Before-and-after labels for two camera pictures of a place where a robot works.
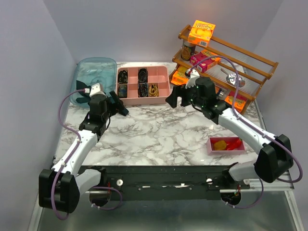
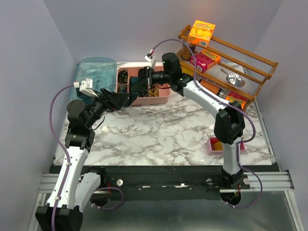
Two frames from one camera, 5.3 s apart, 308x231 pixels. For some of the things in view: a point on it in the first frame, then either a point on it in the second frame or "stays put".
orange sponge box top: x=200 y=33 stays put
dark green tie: x=83 y=99 -> x=138 y=87
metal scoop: x=232 y=78 stays put
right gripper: x=179 y=91 -> x=146 y=72
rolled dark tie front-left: x=122 y=91 stays put
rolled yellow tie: x=153 y=91 stays put
